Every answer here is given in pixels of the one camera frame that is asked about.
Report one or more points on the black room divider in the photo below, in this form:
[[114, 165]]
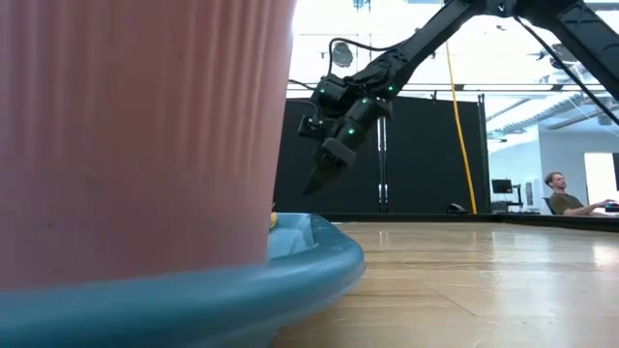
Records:
[[425, 154]]

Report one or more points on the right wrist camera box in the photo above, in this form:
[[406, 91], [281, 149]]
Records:
[[314, 126]]

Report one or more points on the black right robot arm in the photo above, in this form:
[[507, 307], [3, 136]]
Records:
[[425, 38]]

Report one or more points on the blue plastic tray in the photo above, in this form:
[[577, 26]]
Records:
[[193, 314]]

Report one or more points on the pink ribbed cup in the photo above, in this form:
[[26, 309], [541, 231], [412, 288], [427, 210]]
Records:
[[145, 145]]

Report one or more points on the ceiling light rail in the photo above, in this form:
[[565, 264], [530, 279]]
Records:
[[508, 87]]

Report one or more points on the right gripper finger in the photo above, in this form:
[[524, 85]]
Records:
[[333, 157]]

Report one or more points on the small background monitor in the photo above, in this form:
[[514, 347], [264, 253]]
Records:
[[502, 186]]

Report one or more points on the person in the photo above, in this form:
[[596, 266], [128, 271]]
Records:
[[566, 200]]

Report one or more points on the yellow cloth napkin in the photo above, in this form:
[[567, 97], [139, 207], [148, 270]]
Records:
[[273, 220]]

